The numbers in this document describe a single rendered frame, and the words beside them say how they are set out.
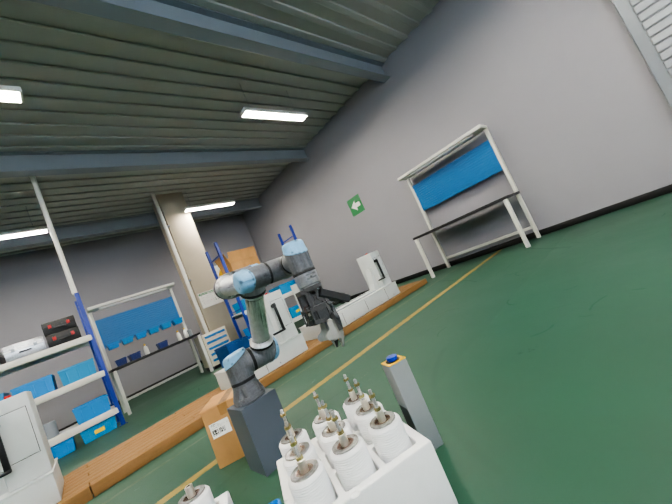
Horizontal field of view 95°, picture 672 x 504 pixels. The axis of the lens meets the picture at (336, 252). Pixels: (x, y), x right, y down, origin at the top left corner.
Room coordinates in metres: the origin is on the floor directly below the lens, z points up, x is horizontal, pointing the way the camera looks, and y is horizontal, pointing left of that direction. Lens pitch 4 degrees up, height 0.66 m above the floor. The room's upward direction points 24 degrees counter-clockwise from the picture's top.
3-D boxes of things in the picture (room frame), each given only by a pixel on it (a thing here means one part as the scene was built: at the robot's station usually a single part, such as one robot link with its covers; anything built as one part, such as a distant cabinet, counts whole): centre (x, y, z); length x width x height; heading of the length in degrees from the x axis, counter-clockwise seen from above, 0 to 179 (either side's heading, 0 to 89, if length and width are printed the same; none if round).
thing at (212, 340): (6.20, 2.98, 0.35); 0.57 x 0.47 x 0.69; 43
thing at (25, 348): (3.98, 4.23, 1.42); 0.42 x 0.37 x 0.20; 46
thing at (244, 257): (6.26, 1.93, 1.70); 0.71 x 0.54 x 0.51; 137
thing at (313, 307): (0.98, 0.13, 0.61); 0.09 x 0.08 x 0.12; 126
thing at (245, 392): (1.50, 0.65, 0.35); 0.15 x 0.15 x 0.10
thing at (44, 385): (3.99, 4.28, 0.90); 0.50 x 0.38 x 0.21; 42
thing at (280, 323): (3.31, 1.18, 0.45); 0.82 x 0.57 x 0.74; 133
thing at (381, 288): (4.33, 0.10, 0.45); 1.51 x 0.57 x 0.74; 133
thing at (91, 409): (4.29, 3.96, 0.36); 0.50 x 0.38 x 0.21; 44
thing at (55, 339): (4.24, 3.95, 1.41); 0.42 x 0.34 x 0.17; 45
